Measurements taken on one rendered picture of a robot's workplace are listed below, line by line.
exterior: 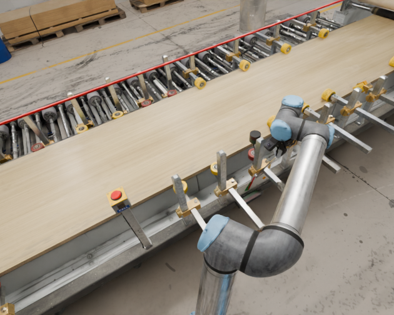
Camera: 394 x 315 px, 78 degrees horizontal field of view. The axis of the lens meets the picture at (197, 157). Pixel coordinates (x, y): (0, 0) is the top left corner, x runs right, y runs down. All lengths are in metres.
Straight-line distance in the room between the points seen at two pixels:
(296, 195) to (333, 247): 1.57
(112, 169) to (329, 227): 1.81
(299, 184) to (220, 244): 0.32
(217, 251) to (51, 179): 1.29
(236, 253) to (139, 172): 0.98
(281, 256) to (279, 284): 1.45
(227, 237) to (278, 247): 0.13
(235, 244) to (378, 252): 1.89
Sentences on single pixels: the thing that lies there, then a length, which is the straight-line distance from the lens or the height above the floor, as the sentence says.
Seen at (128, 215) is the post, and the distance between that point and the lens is 1.15.
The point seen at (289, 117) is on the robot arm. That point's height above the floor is 1.36.
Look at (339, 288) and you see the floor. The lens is 2.24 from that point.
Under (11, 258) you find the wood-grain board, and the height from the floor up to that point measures 0.90.
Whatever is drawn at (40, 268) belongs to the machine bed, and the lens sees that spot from 1.72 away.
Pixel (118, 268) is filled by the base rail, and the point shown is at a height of 0.70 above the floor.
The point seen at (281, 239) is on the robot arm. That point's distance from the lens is 0.69.
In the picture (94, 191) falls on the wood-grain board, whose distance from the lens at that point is 1.54.
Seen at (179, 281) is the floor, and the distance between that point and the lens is 2.12.
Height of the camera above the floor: 2.03
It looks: 49 degrees down
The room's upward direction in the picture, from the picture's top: 8 degrees counter-clockwise
